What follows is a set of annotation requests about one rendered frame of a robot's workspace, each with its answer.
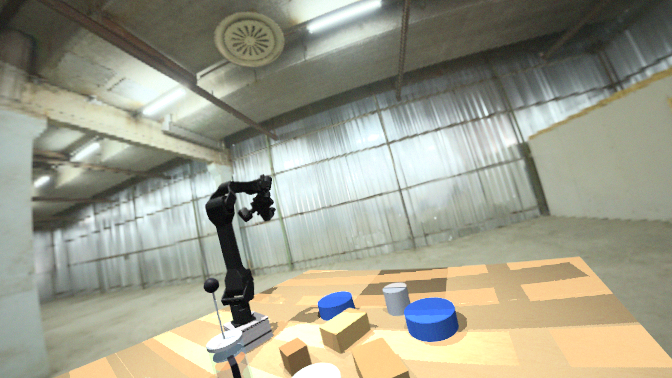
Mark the small tan cube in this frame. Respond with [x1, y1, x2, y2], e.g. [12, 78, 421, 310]
[279, 337, 312, 377]

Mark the blue cylinder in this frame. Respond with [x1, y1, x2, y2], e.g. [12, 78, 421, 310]
[404, 297, 459, 342]
[318, 292, 355, 321]

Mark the tan rectangular block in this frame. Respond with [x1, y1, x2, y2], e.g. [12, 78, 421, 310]
[319, 308, 371, 354]
[351, 337, 410, 378]

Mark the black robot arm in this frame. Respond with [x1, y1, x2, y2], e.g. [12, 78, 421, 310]
[205, 174, 276, 328]

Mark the grey cylinder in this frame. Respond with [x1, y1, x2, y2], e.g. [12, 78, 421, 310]
[383, 282, 411, 316]

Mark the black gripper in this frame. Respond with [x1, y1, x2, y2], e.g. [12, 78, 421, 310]
[238, 197, 274, 222]

